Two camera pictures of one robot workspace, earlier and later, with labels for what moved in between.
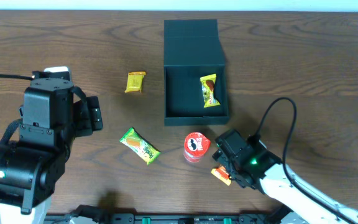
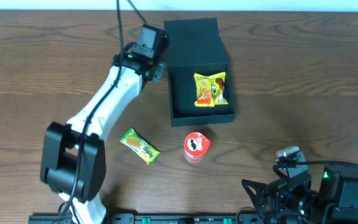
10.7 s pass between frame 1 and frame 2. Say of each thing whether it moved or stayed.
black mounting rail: stayed
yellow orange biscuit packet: moved
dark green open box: stayed
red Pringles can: stayed
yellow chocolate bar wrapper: moved
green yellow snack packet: stayed
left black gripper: moved
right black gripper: moved
